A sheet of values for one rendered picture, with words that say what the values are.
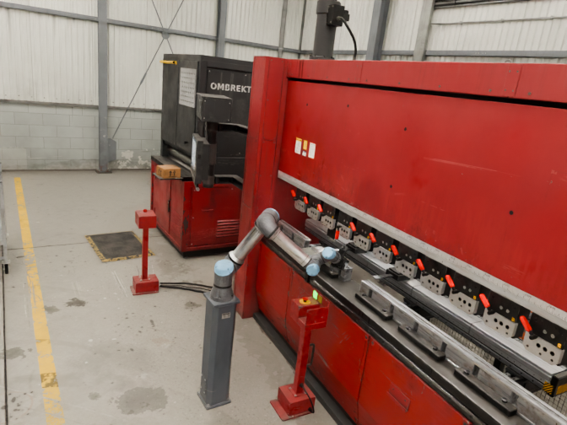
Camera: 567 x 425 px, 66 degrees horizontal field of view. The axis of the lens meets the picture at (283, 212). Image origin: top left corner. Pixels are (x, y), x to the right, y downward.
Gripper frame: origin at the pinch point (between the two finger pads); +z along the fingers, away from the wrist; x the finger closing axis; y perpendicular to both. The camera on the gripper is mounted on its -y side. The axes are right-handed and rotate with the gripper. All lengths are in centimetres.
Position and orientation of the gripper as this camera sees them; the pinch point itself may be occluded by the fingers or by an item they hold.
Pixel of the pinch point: (346, 261)
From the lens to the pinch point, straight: 302.8
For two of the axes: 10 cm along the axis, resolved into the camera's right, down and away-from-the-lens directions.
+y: -3.6, 9.2, -1.7
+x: 8.3, 2.4, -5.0
